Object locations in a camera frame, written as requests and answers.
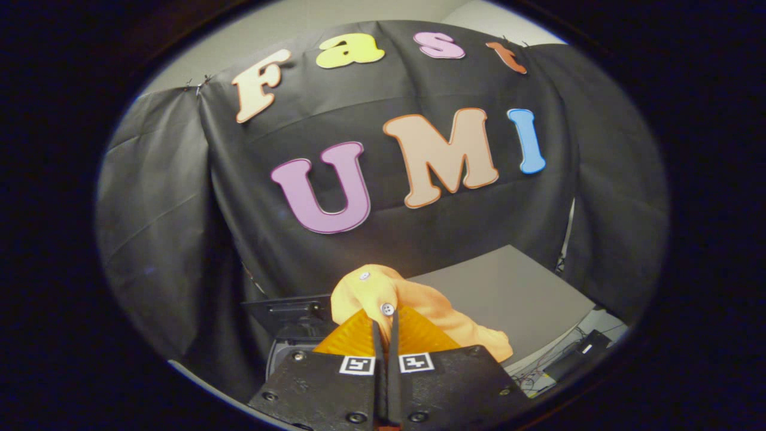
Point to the white cabinet with grey top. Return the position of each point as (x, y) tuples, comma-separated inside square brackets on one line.
[(508, 293)]

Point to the black backdrop cloth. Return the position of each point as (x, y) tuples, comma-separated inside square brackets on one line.
[(179, 179)]

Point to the black box device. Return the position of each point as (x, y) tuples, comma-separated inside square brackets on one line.
[(577, 353)]

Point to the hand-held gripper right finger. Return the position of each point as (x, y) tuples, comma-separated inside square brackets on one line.
[(395, 371)]

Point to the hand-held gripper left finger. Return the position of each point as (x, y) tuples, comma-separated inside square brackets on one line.
[(379, 371)]

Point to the orange button shirt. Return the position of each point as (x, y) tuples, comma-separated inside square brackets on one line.
[(371, 287)]

